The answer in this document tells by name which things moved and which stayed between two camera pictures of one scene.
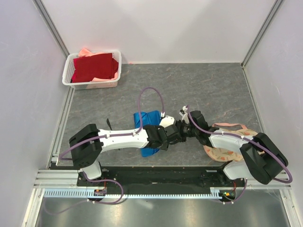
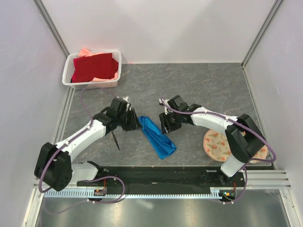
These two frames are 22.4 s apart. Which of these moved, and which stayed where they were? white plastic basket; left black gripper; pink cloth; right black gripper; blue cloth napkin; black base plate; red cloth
Moved: right black gripper; left black gripper; blue cloth napkin
Stayed: pink cloth; white plastic basket; black base plate; red cloth
